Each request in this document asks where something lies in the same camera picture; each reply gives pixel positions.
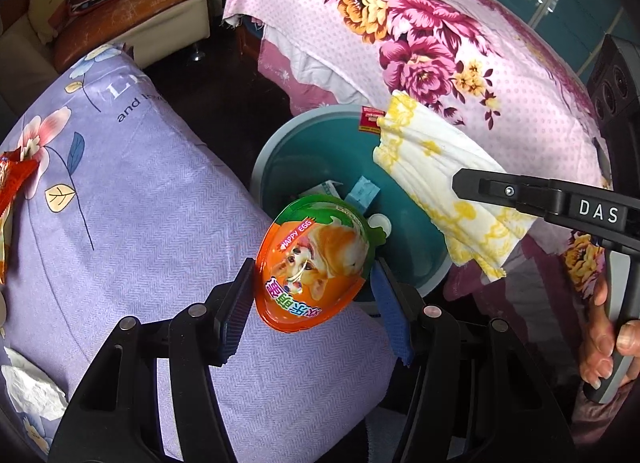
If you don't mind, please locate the pink floral bed sheet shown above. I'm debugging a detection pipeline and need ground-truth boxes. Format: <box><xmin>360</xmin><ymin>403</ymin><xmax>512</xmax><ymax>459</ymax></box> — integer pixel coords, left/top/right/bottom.
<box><xmin>222</xmin><ymin>0</ymin><xmax>617</xmax><ymax>301</ymax></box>

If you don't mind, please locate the white paper scrap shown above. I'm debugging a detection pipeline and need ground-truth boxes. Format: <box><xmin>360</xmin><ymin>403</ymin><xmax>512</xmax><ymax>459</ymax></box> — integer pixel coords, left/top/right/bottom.
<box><xmin>297</xmin><ymin>180</ymin><xmax>344</xmax><ymax>202</ymax></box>

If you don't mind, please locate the white crumpled tissue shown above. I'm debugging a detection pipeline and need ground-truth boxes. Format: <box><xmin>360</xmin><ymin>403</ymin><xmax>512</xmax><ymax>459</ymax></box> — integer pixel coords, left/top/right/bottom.
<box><xmin>0</xmin><ymin>347</ymin><xmax>69</xmax><ymax>422</ymax></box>

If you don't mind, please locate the purple floral blanket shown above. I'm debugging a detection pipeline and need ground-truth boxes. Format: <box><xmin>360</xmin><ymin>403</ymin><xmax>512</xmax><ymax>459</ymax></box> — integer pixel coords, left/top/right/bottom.
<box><xmin>0</xmin><ymin>43</ymin><xmax>397</xmax><ymax>463</ymax></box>

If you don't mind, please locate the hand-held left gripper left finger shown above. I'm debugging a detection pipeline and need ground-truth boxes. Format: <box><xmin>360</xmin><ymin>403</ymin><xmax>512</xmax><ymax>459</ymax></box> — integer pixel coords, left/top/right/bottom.
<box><xmin>47</xmin><ymin>258</ymin><xmax>257</xmax><ymax>463</ymax></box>

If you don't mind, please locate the cream sofa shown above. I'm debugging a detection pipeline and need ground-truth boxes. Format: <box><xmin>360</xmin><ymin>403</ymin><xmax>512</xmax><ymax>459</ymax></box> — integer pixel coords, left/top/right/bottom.
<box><xmin>0</xmin><ymin>0</ymin><xmax>212</xmax><ymax>75</ymax></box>

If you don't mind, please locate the yellow pillow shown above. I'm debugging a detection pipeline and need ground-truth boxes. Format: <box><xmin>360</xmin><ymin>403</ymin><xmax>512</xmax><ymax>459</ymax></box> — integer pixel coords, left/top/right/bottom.
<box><xmin>27</xmin><ymin>0</ymin><xmax>76</xmax><ymax>45</ymax></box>

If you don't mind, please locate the person's right forearm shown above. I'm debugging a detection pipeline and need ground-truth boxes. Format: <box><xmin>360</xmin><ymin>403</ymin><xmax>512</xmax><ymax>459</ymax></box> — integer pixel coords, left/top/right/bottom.
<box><xmin>570</xmin><ymin>379</ymin><xmax>638</xmax><ymax>451</ymax></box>

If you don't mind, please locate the orange green egg toy package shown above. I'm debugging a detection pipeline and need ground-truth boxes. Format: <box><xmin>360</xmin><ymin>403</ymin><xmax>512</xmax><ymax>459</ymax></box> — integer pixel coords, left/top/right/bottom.
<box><xmin>252</xmin><ymin>194</ymin><xmax>392</xmax><ymax>333</ymax></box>

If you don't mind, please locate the orange red snack wrapper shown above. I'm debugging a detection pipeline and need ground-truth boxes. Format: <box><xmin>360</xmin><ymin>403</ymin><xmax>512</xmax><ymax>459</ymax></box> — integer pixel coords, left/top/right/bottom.
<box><xmin>0</xmin><ymin>147</ymin><xmax>41</xmax><ymax>287</ymax></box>

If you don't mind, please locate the light blue small packet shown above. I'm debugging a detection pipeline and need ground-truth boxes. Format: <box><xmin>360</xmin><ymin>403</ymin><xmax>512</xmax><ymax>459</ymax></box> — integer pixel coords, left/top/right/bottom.
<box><xmin>345</xmin><ymin>176</ymin><xmax>382</xmax><ymax>207</ymax></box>

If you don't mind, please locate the teal plastic bin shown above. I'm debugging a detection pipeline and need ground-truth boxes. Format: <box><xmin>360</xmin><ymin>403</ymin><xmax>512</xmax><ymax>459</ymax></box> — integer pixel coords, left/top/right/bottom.
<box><xmin>249</xmin><ymin>104</ymin><xmax>454</xmax><ymax>305</ymax></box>

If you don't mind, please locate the white yellow printed paper towel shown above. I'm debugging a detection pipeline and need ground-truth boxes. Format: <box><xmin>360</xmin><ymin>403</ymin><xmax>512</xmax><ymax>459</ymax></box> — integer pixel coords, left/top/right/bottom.
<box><xmin>372</xmin><ymin>90</ymin><xmax>536</xmax><ymax>280</ymax></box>

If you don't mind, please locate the orange seat cushion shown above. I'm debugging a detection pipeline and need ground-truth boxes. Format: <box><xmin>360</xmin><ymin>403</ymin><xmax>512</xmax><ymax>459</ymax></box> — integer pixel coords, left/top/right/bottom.
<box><xmin>54</xmin><ymin>0</ymin><xmax>209</xmax><ymax>72</ymax></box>

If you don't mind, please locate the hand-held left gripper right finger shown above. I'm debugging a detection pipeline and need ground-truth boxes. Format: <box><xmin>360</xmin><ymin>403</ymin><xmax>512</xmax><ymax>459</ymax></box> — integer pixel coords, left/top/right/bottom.
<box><xmin>370</xmin><ymin>257</ymin><xmax>576</xmax><ymax>463</ymax></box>

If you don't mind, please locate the person's right hand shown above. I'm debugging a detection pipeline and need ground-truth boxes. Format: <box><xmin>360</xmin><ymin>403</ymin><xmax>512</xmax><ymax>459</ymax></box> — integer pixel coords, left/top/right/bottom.
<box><xmin>579</xmin><ymin>275</ymin><xmax>640</xmax><ymax>390</ymax></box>

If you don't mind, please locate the white round lid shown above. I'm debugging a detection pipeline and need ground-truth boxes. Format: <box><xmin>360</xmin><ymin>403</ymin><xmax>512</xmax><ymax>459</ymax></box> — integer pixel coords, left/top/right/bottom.
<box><xmin>367</xmin><ymin>213</ymin><xmax>392</xmax><ymax>244</ymax></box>

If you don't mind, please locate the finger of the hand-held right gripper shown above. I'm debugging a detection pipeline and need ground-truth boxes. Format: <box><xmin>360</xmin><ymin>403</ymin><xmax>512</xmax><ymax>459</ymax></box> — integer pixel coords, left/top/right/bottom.
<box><xmin>451</xmin><ymin>168</ymin><xmax>552</xmax><ymax>220</ymax></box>

